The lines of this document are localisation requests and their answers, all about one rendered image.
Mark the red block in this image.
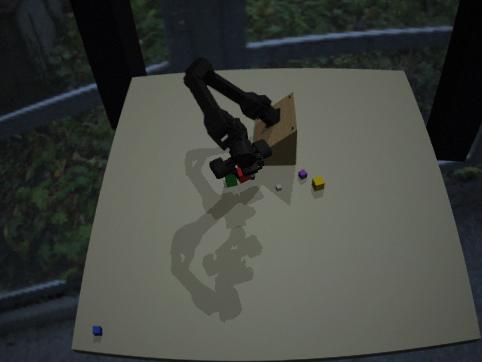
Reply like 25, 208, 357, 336
236, 167, 251, 183

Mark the small purple block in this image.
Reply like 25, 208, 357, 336
298, 169, 307, 180

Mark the small blue block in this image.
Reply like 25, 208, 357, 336
92, 326, 103, 336

